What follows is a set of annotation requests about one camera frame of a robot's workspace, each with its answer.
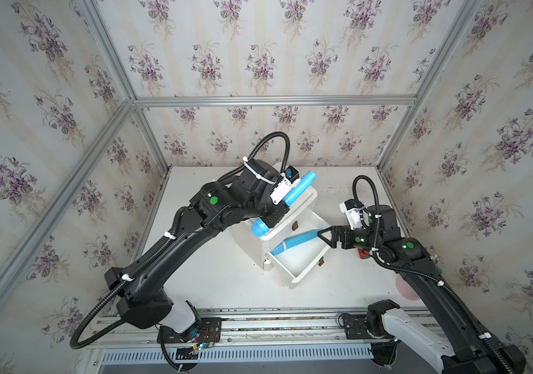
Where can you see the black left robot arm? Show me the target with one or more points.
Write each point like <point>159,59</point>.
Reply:
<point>255,190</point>

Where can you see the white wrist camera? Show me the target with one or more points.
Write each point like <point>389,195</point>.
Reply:
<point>285,184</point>
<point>353,212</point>

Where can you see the blue plastic tool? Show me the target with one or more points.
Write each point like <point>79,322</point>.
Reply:
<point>259,229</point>

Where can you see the pink pen cup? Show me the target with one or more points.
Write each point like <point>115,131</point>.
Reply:
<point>406,291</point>

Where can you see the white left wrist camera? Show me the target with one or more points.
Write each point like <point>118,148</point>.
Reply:
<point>285,184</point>

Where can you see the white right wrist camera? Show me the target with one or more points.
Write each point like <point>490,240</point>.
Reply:
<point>353,212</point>

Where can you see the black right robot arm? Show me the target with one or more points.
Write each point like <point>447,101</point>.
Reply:
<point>470,346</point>

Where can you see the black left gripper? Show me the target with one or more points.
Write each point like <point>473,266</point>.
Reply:
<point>279,211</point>

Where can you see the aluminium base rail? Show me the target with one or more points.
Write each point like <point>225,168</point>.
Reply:
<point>243,335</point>

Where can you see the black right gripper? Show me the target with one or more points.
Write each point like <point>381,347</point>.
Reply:
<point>337,231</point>

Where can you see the white drawer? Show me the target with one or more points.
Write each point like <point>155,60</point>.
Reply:
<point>297,261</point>

